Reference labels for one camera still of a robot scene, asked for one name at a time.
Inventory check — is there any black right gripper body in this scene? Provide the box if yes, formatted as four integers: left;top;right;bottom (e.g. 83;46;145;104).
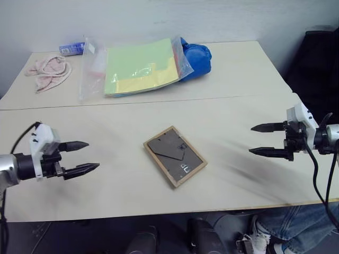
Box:
281;120;309;162

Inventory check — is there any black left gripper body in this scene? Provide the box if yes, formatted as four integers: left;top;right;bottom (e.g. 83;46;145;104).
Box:
40;149;66;179

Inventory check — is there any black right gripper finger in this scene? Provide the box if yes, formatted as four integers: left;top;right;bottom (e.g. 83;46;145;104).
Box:
248;147;288;159
250;122;285;133

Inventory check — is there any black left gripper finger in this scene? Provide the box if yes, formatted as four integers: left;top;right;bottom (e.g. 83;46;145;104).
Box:
62;162;101;181
58;141;90;153

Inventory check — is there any clear plastic zip bag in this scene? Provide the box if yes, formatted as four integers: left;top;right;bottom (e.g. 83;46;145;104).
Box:
78;36;195;104

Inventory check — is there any pink towel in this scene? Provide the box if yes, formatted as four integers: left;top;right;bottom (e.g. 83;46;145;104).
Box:
24;55;73;94

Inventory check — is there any person's leg in jeans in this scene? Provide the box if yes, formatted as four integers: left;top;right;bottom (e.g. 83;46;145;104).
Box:
256;202;339;250

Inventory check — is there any white sneaker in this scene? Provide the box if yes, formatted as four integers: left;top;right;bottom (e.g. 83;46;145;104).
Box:
248;214;286;254

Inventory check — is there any dark rounded robot leg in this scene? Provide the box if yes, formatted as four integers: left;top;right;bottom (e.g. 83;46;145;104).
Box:
125;225;158;254
186;217;226;254

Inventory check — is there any blue cloth bundle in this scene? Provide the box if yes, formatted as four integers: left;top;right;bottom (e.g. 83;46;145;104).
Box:
179;37;212;83

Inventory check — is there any blue white packet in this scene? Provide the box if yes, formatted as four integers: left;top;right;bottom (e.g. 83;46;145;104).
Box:
58;41;86;57

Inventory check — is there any stack of coloured paper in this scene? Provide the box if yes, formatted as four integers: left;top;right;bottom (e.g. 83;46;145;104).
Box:
104;38;181;98

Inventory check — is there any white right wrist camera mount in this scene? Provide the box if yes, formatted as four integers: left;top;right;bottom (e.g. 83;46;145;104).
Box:
287;102;319;150

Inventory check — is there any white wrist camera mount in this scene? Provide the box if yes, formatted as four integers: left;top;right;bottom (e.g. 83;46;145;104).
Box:
287;102;319;150
29;123;61;182

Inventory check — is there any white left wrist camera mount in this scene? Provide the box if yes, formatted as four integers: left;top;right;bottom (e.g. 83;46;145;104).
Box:
29;123;61;182

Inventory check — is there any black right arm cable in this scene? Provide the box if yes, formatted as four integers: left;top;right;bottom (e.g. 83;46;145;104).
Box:
298;112;339;230

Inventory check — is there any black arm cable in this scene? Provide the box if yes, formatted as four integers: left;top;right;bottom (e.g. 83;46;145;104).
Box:
10;121;43;155
298;112;339;230

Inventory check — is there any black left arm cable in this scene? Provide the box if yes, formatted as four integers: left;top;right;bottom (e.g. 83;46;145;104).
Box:
10;121;43;155

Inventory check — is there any wooden picture frame face-down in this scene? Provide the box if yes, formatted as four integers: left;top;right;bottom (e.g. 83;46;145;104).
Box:
143;125;208;189

